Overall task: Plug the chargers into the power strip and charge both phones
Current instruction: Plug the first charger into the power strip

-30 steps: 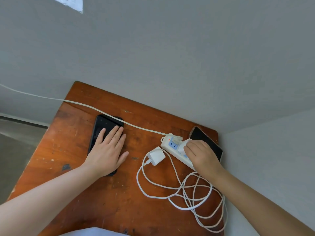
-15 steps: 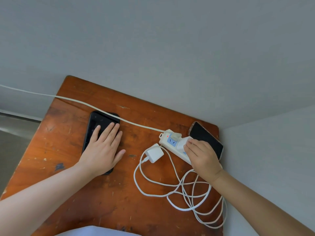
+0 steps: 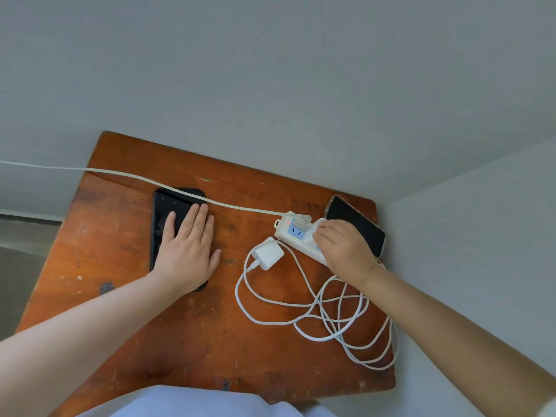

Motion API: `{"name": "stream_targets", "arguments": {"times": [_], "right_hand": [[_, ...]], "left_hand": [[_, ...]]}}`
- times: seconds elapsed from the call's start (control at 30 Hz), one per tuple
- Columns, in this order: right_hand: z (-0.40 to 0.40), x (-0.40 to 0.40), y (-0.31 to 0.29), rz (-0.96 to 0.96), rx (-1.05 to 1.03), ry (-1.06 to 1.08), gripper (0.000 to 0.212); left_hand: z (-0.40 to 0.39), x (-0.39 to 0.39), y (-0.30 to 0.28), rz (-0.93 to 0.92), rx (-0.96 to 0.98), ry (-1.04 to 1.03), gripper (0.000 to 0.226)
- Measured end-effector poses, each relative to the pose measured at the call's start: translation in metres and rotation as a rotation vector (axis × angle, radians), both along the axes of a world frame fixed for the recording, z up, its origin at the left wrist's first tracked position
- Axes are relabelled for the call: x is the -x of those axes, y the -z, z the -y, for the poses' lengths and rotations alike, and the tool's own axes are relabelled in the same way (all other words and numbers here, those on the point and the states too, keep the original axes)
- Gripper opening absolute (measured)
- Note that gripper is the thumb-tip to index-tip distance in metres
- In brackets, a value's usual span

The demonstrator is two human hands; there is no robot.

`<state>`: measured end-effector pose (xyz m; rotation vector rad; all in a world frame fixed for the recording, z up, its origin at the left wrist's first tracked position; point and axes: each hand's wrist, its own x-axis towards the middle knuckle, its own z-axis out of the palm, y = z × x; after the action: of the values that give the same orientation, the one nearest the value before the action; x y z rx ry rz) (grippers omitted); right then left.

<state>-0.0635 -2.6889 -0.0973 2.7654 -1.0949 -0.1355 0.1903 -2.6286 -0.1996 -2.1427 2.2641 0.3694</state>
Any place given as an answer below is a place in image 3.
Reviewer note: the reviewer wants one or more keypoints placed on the person's left hand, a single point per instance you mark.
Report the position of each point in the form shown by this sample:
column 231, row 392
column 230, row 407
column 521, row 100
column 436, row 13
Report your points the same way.
column 184, row 258

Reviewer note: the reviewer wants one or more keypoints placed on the person's right hand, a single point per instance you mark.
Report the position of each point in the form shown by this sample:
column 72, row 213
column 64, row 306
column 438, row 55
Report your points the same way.
column 347, row 254

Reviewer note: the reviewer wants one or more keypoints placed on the person's left middle finger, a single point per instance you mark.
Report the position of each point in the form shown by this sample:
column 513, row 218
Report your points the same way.
column 198, row 223

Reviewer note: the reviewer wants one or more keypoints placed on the person's right fingers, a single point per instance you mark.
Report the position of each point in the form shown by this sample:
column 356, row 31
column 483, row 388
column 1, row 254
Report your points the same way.
column 331, row 235

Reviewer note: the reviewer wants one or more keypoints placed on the person's left thumb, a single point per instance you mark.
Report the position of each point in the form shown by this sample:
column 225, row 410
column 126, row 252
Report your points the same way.
column 215, row 260

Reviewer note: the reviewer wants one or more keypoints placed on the person's left little finger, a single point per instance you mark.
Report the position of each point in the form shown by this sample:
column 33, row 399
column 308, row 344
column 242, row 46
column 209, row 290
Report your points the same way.
column 169, row 227

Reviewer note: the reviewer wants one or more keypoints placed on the white charger block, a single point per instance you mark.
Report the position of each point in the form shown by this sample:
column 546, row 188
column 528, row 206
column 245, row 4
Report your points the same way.
column 312, row 238

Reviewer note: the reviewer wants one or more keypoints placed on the person's right forearm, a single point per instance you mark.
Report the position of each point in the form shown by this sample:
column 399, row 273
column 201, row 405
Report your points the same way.
column 456, row 343

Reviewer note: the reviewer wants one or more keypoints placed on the person's left forearm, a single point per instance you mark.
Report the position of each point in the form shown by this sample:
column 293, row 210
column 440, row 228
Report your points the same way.
column 82, row 343

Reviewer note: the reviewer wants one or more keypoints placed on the large black smartphone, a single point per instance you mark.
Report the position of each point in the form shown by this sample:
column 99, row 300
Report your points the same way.
column 167, row 204

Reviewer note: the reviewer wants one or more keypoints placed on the black smartphone with clear case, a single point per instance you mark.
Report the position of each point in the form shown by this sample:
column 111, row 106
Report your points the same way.
column 360, row 225

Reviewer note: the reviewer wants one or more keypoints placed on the white power strip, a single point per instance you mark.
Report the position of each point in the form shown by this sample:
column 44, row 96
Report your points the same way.
column 291, row 232

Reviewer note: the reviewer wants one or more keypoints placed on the white loose charger adapter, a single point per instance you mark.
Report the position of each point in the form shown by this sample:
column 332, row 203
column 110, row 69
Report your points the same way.
column 267, row 254

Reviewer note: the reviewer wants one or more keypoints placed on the person's light lavender garment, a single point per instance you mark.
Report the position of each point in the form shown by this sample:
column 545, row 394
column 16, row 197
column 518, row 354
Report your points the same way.
column 195, row 403

